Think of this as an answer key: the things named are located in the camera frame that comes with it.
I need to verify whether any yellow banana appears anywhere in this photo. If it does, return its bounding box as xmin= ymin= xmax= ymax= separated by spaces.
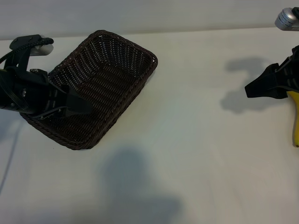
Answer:
xmin=286 ymin=91 xmax=299 ymax=148

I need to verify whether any dark brown wicker basket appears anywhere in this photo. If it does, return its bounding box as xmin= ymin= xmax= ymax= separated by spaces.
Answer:
xmin=20 ymin=29 xmax=158 ymax=150

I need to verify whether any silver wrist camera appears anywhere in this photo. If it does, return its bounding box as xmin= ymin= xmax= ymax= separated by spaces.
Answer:
xmin=274 ymin=7 xmax=299 ymax=32
xmin=9 ymin=34 xmax=54 ymax=70

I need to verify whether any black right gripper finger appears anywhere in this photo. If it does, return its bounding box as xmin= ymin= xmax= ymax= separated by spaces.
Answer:
xmin=244 ymin=63 xmax=279 ymax=94
xmin=246 ymin=86 xmax=288 ymax=100

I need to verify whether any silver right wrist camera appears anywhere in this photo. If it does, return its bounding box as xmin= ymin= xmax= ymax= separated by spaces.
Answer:
xmin=274 ymin=7 xmax=299 ymax=32

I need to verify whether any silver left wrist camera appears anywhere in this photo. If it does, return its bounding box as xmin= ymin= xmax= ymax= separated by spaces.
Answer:
xmin=9 ymin=34 xmax=54 ymax=70

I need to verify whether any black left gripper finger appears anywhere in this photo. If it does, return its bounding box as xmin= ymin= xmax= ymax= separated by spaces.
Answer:
xmin=64 ymin=110 xmax=91 ymax=118
xmin=62 ymin=84 xmax=93 ymax=115

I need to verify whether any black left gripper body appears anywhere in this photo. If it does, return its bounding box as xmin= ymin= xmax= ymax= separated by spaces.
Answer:
xmin=0 ymin=66 xmax=70 ymax=120

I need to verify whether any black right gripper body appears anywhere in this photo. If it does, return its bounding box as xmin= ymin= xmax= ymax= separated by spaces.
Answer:
xmin=275 ymin=45 xmax=299 ymax=92

